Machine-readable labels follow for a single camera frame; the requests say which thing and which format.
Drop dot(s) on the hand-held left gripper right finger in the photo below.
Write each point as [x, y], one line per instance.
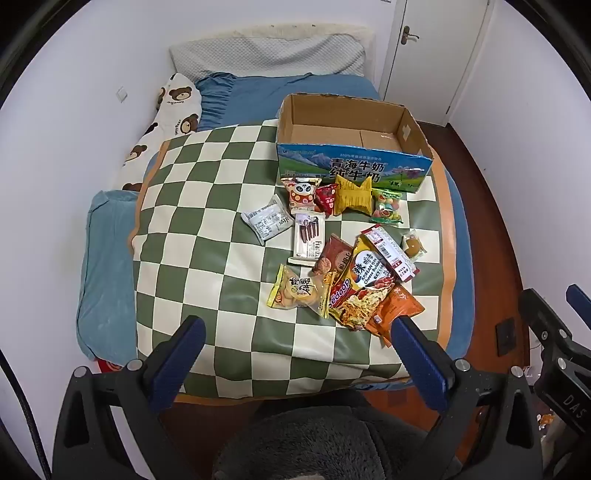
[420, 360]

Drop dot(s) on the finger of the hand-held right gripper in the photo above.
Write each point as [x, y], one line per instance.
[538, 307]
[579, 297]

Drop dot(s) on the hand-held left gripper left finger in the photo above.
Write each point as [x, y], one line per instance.
[184, 350]

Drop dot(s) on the orange snack packet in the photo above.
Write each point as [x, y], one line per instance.
[395, 309]

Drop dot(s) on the yellow instant noodle packet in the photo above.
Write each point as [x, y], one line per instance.
[358, 286]

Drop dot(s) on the long red white packet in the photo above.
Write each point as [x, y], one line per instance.
[390, 251]

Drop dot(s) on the yellow biscuit packet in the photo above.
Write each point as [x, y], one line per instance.
[295, 290]

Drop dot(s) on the brown cookie packet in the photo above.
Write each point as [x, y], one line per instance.
[330, 256]

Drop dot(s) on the white grey snack packet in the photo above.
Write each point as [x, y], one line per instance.
[268, 221]

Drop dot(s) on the green bubble gum packet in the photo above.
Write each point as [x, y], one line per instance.
[387, 205]

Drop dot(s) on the white chocolate stick packet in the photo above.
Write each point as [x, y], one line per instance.
[308, 237]

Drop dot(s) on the cardboard box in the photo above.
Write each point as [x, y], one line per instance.
[351, 168]

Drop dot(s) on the small floor clutter pile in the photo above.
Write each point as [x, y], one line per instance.
[545, 421]

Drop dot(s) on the red object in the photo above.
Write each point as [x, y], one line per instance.
[108, 367]

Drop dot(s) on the blue velvet cushion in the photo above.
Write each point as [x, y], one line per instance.
[108, 277]

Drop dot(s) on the small clear cake packet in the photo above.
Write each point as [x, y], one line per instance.
[413, 244]

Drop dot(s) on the green white checkered blanket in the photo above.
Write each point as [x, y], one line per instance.
[207, 230]

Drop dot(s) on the grey fleece clothing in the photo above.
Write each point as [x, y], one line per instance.
[300, 438]

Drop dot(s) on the yellow pleated snack packet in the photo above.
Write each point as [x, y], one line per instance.
[353, 198]

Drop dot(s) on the small red snack packet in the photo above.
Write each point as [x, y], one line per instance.
[328, 196]

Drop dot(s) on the panda print snack packet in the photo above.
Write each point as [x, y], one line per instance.
[302, 194]

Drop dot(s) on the bear print pillow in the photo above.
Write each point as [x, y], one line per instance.
[178, 101]

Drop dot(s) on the white door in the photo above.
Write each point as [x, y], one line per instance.
[434, 60]

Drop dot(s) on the blue bedsheet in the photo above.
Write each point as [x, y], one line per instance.
[286, 92]

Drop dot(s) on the white textured pillow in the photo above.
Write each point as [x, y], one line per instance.
[258, 55]

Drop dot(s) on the cream fleece blanket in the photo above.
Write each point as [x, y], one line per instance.
[323, 30]

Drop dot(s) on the white wall socket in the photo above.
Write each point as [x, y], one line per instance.
[122, 93]

